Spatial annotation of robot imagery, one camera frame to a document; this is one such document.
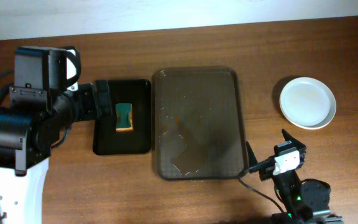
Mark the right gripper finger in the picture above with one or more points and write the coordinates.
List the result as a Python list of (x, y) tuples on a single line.
[(289, 137), (252, 161)]

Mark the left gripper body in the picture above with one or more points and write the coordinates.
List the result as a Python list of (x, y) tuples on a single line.
[(102, 98)]

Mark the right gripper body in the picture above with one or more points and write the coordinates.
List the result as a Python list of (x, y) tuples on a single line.
[(268, 163)]

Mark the green and orange sponge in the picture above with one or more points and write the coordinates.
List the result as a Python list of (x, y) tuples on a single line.
[(124, 122)]

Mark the pale green plate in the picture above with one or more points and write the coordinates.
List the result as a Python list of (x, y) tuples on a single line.
[(307, 103)]

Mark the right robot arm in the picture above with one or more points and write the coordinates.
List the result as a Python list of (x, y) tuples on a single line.
[(303, 201)]

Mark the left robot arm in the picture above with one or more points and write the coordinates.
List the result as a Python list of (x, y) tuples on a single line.
[(37, 111)]

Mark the black plastic tray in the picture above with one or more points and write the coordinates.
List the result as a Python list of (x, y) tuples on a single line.
[(107, 141)]

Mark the brown plastic serving tray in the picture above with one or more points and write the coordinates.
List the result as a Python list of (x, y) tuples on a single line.
[(199, 127)]

